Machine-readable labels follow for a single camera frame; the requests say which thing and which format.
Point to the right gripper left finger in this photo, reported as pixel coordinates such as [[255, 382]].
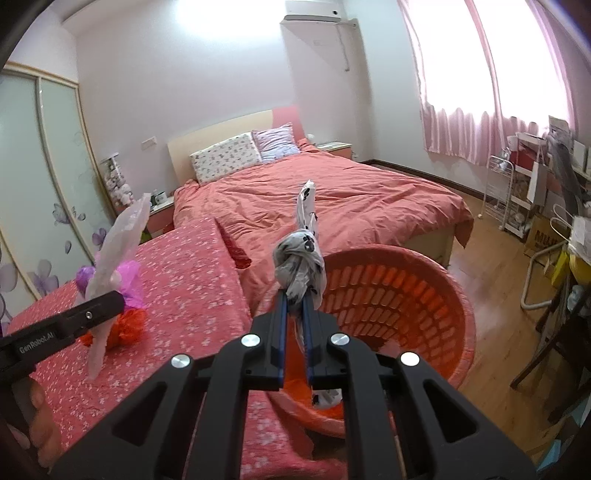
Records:
[[187, 420]]

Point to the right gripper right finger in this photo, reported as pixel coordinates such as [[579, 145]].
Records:
[[403, 419]]

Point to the orange red plastic bag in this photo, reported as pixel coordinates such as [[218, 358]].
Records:
[[126, 328]]

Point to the clear plastic bag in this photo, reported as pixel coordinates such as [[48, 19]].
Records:
[[120, 244]]

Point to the black white patterned bag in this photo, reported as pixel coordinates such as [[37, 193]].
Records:
[[299, 268]]

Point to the person's left hand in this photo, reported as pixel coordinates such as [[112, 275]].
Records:
[[43, 434]]

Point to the red plastic laundry basket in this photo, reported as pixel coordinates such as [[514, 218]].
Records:
[[392, 298]]

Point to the floral red tablecloth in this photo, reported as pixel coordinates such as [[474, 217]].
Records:
[[194, 305]]

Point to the purple pink plastic bag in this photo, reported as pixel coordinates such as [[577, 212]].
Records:
[[127, 283]]

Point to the sliding door wardrobe with flowers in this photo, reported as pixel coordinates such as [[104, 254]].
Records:
[[54, 211]]

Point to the stuffed toy stack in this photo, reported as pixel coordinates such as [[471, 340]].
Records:
[[117, 188]]

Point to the pink white left nightstand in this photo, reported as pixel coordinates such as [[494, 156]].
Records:
[[160, 220]]

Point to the bed with salmon duvet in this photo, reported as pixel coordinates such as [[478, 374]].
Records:
[[356, 205]]

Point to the brown cardboard box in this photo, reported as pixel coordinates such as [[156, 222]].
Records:
[[540, 234]]

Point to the white rolling shelf cart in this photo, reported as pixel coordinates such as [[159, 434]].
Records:
[[505, 197]]

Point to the beige wooden headboard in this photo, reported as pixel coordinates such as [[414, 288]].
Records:
[[182, 147]]

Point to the white floral pillow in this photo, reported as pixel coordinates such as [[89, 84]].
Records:
[[226, 157]]

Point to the right nightstand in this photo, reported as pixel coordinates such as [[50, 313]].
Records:
[[337, 148]]

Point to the pink striped pillow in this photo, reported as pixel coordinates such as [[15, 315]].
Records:
[[275, 143]]

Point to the cluttered desk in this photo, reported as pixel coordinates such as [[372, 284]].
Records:
[[571, 339]]

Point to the pink window curtain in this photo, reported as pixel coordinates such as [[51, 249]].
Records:
[[486, 70]]

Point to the white air conditioner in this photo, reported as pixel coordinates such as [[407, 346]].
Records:
[[314, 11]]

